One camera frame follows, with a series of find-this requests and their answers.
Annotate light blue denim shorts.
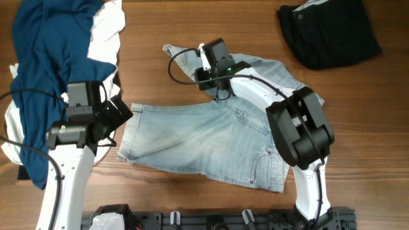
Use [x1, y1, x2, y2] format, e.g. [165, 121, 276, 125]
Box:
[116, 43, 325, 194]

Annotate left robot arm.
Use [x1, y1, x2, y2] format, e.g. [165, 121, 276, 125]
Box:
[36, 81, 133, 229]

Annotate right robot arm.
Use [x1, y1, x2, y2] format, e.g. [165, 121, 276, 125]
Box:
[196, 38, 334, 229]

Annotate white shirt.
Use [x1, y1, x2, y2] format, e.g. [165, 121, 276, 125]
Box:
[1, 0, 126, 165]

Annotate dark blue shirt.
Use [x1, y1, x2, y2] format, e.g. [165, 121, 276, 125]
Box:
[10, 0, 116, 189]

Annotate black folded garment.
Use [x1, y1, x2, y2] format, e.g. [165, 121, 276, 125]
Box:
[277, 0, 382, 70]

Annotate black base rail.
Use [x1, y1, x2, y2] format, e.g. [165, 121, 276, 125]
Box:
[80, 207, 357, 230]

